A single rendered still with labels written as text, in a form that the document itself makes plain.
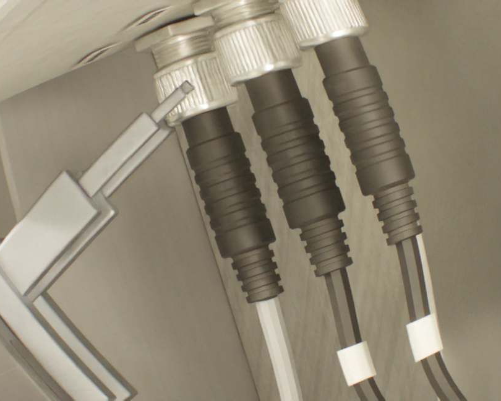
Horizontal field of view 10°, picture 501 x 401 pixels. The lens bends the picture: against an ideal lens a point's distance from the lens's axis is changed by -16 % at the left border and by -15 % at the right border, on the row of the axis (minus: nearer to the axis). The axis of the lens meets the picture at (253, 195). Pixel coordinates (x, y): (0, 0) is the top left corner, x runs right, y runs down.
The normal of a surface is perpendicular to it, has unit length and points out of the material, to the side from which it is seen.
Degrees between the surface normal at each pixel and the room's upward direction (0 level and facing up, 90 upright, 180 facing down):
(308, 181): 45
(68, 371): 50
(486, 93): 90
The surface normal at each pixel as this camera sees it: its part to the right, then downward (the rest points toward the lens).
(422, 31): -0.88, 0.28
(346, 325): 0.00, 0.03
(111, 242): 0.37, -0.07
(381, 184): -0.29, 0.05
